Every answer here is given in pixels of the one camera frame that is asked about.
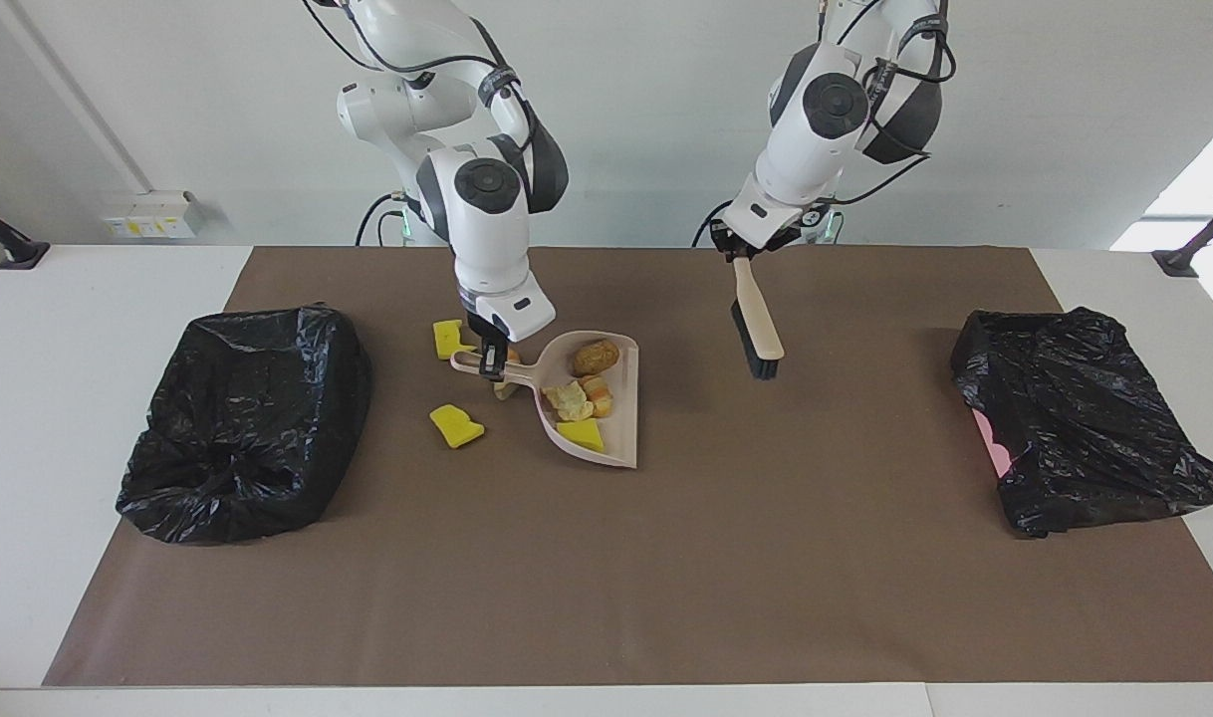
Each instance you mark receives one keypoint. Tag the yellow sponge wedge green edge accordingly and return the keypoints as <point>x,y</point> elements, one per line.
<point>582,435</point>

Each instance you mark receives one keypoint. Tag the brown bread roll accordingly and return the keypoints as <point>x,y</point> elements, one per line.
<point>595,358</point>

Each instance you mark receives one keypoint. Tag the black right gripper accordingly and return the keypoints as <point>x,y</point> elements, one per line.
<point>485,337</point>

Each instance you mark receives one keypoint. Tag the white wall socket box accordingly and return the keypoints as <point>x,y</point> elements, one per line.
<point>148,214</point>

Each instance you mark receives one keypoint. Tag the pale ridged bread piece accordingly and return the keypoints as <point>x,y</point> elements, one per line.
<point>567,400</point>

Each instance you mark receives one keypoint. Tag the notched yellow sponge piece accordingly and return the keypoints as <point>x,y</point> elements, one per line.
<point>447,341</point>

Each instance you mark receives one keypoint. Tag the beige hand brush black bristles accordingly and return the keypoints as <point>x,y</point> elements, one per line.
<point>761,319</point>

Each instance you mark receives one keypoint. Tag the right black garbage bag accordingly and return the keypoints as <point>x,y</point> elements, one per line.
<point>1085,428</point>

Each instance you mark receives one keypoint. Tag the bin lined with black bag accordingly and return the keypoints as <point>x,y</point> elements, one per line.
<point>248,418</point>

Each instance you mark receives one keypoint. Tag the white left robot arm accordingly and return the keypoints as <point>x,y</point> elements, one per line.
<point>806,149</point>

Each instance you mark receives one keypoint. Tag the beige plastic dustpan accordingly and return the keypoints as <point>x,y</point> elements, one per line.
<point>621,438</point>

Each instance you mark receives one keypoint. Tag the striped toy croissant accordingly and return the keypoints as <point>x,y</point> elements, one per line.
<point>507,390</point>
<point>601,395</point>

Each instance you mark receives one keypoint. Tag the brown paper table mat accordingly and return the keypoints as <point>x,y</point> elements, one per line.
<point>606,617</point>

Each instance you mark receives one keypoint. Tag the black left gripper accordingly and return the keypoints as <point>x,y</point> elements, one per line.
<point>721,241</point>

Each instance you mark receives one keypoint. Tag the yellow sponge chunk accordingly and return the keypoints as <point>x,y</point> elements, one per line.
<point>455,426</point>

